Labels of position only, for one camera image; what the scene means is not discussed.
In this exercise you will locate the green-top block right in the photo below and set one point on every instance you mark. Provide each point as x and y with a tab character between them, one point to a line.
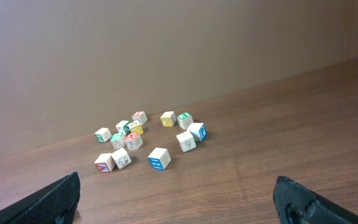
184	120

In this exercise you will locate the yellow block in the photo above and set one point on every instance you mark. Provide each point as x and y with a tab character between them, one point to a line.
168	119

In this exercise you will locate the plain picture block beside A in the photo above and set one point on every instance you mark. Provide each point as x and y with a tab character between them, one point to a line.
121	158

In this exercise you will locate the green Y block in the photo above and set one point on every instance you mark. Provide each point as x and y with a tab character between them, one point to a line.
117	140

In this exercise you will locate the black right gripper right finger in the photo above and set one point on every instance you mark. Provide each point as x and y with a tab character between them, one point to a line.
296	204

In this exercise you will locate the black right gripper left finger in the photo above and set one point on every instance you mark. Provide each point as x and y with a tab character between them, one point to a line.
55	203

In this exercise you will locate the red-top block at back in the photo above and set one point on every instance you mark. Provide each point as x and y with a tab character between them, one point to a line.
140	116

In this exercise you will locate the blue P block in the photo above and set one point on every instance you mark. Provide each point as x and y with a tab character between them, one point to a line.
198	131

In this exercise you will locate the green-letter block far left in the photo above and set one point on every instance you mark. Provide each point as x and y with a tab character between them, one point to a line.
103	135

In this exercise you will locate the red-sided ice cream block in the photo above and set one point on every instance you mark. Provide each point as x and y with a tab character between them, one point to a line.
186	141

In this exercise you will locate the white block green side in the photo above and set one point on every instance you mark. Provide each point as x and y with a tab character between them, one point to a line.
123	127

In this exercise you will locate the yellow-sided picture block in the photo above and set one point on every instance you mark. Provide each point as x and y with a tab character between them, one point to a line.
135	127

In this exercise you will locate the red M block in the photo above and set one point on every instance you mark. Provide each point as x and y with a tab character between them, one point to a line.
133	141

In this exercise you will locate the blue-sided bee block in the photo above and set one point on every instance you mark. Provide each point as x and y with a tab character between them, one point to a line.
159	158

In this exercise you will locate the red A block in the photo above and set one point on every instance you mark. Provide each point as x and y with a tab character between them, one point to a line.
104	163

